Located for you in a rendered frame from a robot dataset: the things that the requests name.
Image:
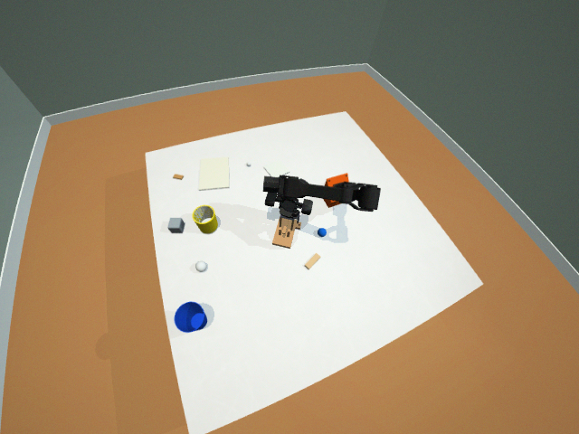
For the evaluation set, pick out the yellow open cylinder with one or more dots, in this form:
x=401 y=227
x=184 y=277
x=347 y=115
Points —
x=205 y=219

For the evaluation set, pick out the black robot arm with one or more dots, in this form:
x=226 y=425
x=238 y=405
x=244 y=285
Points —
x=345 y=192

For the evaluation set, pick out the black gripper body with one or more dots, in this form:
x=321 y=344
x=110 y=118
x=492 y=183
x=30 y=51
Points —
x=305 y=207

